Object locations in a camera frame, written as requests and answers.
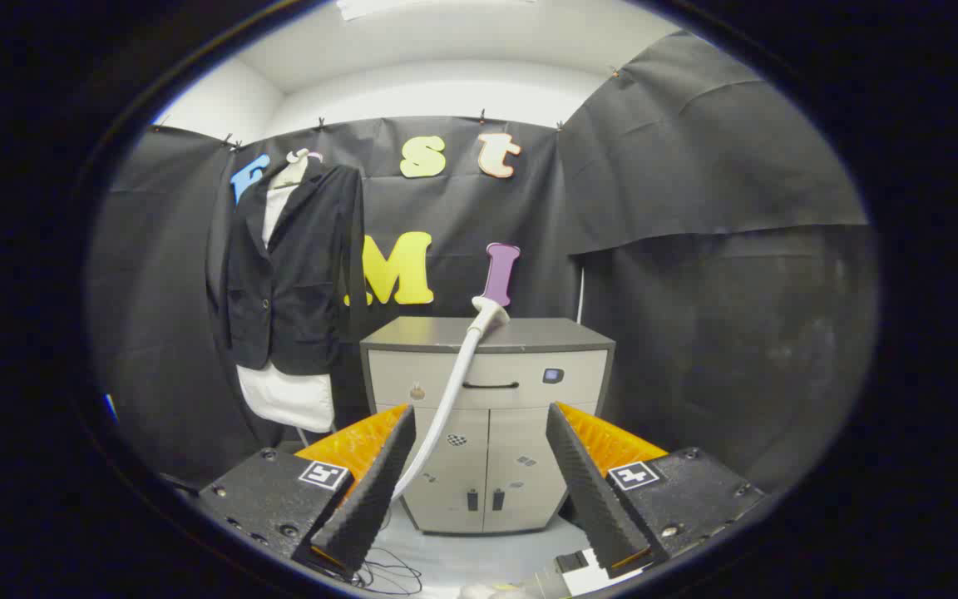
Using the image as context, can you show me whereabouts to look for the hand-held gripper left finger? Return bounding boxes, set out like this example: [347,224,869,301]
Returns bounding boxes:
[196,403,417,583]

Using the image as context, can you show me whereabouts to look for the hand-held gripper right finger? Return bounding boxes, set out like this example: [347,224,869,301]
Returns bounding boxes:
[546,402,771,581]

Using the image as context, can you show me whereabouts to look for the white shirt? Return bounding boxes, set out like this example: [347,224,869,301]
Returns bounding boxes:
[235,175,337,433]

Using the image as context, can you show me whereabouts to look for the white garment steamer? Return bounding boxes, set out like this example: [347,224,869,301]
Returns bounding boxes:
[390,297,511,502]

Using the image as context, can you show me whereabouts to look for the black suit jacket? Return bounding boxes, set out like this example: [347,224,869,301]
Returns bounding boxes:
[206,158,368,377]

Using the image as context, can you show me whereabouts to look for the white clothes hanger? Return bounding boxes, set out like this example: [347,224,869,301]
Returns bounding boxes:
[273,148,323,191]

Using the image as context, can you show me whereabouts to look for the grey cabinet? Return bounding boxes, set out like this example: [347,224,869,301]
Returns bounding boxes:
[360,316,615,535]

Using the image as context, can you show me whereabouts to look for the black backdrop cloth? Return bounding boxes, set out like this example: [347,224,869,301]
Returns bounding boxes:
[84,32,879,492]

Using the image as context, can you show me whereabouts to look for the black floor cables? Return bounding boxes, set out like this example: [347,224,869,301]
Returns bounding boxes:
[353,556,423,597]

